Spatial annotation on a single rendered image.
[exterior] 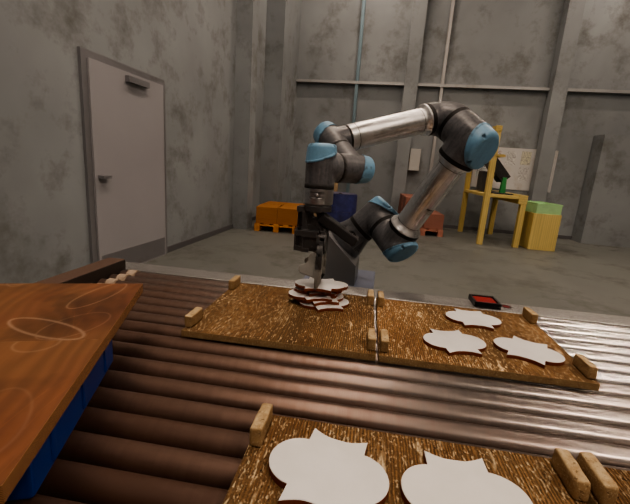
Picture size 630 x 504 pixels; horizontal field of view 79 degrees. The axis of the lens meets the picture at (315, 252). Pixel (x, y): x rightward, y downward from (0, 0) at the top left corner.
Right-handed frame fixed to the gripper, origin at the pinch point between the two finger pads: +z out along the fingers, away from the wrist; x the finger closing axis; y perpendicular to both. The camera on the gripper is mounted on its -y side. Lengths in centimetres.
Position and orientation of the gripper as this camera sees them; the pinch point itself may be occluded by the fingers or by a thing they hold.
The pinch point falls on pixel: (320, 281)
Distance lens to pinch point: 102.3
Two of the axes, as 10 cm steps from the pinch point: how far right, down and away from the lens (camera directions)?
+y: -9.9, -1.0, 1.4
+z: -0.6, 9.7, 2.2
